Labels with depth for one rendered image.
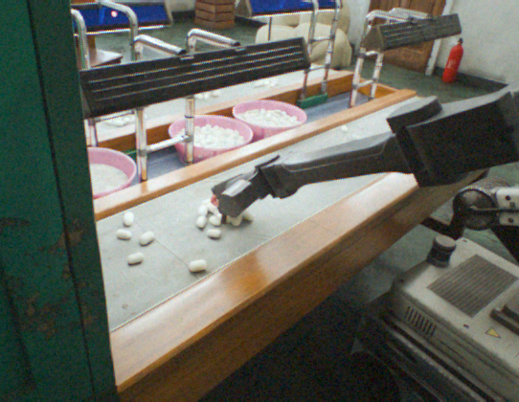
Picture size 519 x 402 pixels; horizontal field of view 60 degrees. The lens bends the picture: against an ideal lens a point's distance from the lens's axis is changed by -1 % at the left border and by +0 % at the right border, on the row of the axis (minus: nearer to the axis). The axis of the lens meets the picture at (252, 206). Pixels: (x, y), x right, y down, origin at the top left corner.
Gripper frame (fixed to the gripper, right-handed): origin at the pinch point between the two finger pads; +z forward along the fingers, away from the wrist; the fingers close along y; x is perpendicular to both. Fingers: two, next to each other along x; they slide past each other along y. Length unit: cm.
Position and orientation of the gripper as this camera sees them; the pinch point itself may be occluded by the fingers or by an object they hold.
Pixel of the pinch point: (214, 201)
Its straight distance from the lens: 109.8
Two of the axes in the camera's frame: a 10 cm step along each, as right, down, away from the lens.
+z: -6.0, 2.3, 7.7
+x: 4.1, 9.1, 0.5
